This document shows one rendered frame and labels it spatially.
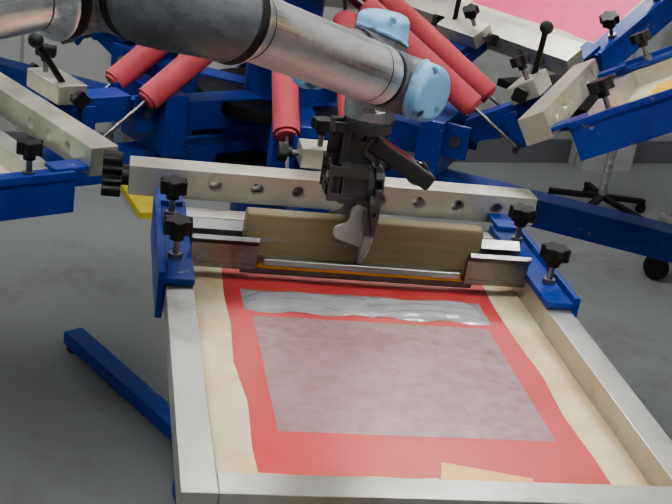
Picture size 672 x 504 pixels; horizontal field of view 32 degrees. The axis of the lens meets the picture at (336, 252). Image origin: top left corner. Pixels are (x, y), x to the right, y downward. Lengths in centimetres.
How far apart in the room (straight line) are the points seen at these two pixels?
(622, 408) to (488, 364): 21
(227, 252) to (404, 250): 26
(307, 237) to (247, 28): 56
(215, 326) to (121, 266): 253
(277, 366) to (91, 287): 246
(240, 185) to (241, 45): 71
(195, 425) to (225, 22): 43
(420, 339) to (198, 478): 53
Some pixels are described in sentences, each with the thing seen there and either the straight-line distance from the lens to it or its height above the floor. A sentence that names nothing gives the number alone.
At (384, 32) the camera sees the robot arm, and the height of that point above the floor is 134.
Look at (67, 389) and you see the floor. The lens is 335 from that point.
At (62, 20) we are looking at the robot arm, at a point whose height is 139.
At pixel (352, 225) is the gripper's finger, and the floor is 106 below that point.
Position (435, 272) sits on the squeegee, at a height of 99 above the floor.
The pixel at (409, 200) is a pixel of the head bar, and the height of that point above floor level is 102.
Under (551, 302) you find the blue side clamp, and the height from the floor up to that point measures 100.
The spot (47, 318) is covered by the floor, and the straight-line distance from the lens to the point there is 372.
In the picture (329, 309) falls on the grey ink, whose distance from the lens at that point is 167.
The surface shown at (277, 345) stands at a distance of 156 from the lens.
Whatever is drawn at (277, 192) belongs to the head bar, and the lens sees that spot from 193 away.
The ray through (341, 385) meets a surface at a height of 96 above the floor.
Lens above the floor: 166
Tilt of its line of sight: 22 degrees down
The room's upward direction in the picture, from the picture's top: 9 degrees clockwise
